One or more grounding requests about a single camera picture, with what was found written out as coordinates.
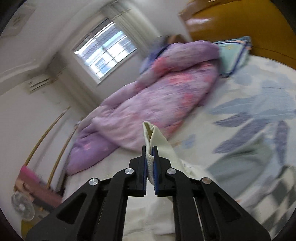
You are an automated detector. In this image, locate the window with white frame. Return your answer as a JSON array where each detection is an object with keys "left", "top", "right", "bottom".
[{"left": 73, "top": 21, "right": 138, "bottom": 82}]

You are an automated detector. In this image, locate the wooden headboard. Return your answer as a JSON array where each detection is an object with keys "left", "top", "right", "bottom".
[{"left": 179, "top": 0, "right": 296, "bottom": 63}]

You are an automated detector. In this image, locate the purple floral quilt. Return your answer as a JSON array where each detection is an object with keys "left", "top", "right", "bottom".
[{"left": 67, "top": 40, "right": 220, "bottom": 175}]

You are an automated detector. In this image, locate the cream knitted sweater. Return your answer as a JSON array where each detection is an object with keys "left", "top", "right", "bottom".
[{"left": 142, "top": 121, "right": 210, "bottom": 186}]

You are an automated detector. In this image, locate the wall poster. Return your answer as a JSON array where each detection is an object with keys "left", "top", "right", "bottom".
[{"left": 2, "top": 3, "right": 36, "bottom": 37}]

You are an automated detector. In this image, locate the white standing fan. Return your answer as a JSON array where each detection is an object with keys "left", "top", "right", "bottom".
[{"left": 11, "top": 192, "right": 35, "bottom": 220}]

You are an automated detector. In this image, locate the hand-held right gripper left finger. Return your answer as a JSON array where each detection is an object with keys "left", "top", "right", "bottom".
[{"left": 25, "top": 146, "right": 147, "bottom": 241}]

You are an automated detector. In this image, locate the pink box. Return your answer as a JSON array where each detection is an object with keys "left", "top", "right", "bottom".
[{"left": 15, "top": 165, "right": 63, "bottom": 209}]

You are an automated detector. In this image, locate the bed with blue leaf sheet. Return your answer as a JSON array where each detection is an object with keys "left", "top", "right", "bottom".
[{"left": 62, "top": 54, "right": 296, "bottom": 241}]

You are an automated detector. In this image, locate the white wall air conditioner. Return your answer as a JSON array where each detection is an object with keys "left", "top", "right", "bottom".
[{"left": 25, "top": 74, "right": 52, "bottom": 93}]

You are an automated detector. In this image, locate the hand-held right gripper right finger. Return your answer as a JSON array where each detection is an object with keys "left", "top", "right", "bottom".
[{"left": 153, "top": 146, "right": 271, "bottom": 241}]

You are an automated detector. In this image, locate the curved bamboo pole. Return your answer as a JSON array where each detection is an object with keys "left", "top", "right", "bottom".
[
  {"left": 47, "top": 125, "right": 79, "bottom": 186},
  {"left": 24, "top": 107, "right": 71, "bottom": 166}
]

